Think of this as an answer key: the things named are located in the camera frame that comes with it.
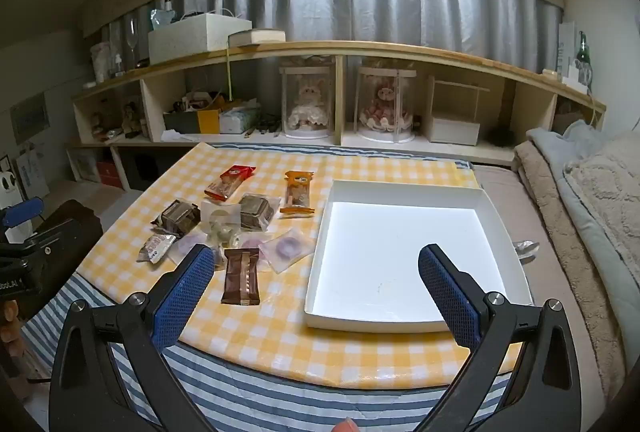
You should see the red box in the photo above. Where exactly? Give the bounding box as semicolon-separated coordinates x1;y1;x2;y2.
96;161;123;188

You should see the clear plastic container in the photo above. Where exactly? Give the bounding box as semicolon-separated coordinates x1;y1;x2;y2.
90;42;113;83

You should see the white foam box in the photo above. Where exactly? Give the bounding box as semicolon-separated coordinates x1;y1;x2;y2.
148;15;252;66

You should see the orange snack packet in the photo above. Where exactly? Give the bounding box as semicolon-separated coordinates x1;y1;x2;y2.
279;170;317;216

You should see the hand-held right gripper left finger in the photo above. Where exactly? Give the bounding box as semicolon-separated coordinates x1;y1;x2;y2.
48;245;221;432

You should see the white frame box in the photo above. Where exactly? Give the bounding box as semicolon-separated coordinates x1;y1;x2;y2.
427;77;488;147

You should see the silver foil wrapper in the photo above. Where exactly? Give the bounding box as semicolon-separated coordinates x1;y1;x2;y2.
512;239;541;260

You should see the cream textured pillow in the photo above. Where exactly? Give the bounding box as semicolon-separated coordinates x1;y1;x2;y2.
564;145;640;278

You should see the grey-blue blanket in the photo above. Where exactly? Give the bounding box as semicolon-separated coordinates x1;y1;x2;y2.
530;119;640;363

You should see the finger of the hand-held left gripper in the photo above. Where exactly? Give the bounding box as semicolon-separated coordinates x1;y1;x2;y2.
22;221;83;265
0;197;45;228

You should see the thick book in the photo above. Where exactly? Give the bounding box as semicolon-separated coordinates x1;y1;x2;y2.
228;28;287;47

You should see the pink dress doll case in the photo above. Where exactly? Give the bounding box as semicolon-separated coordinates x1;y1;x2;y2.
355;66;417;143

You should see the dark cake packet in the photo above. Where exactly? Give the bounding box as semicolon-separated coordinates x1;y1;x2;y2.
151;199;200;235
239;193;282;232

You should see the black bag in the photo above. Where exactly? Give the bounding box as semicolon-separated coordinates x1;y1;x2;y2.
30;199;104;318

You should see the wine glass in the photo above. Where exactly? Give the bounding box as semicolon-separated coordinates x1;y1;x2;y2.
125;15;140;66

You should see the green glass bottle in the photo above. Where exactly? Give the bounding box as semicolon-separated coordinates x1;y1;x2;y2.
575;31;594;86

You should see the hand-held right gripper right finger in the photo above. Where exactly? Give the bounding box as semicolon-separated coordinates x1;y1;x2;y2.
415;243;594;432

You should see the white dress doll case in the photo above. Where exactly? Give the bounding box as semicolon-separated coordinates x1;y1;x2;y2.
279;65;333;138

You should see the yellow checkered tablecloth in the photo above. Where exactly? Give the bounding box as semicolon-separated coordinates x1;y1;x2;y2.
75;142;533;388

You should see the wooden shelf unit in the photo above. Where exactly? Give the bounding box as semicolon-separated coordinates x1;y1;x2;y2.
70;41;607;168

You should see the white tray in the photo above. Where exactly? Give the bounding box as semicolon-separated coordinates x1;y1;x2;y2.
304;179;533;334

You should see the tissue box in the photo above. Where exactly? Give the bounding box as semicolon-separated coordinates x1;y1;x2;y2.
219;107;261;134

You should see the dark green box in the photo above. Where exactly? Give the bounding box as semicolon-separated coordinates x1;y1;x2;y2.
162;112;201;134

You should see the grey curtain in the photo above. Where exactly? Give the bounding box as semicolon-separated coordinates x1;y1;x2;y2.
100;0;566;73

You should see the brown snack packet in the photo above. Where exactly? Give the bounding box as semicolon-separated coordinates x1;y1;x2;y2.
221;248;262;307

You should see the white upright sign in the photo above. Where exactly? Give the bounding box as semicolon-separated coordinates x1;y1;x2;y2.
557;21;583;78

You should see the red snack packet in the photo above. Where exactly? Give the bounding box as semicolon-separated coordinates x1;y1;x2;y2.
203;165;257;202

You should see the small teddy figure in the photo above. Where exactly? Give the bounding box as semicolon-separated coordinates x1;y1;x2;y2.
120;102;143;135

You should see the beige mattress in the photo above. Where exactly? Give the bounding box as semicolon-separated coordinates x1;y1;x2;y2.
472;165;606;432

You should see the beige fleece blanket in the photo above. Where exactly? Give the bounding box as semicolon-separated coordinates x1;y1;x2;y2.
512;139;640;405

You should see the person's left hand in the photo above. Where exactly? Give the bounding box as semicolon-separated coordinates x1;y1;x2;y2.
0;301;23;359

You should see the white ring candy packet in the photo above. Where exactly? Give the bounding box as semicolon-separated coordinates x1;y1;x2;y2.
199;202;242;229

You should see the yellow box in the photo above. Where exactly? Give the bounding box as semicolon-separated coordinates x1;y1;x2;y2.
197;109;222;135

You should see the small white brown packet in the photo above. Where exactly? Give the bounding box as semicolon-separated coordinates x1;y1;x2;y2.
137;233;177;265

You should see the framed wall picture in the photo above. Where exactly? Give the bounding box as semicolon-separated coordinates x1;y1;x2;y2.
10;92;51;143

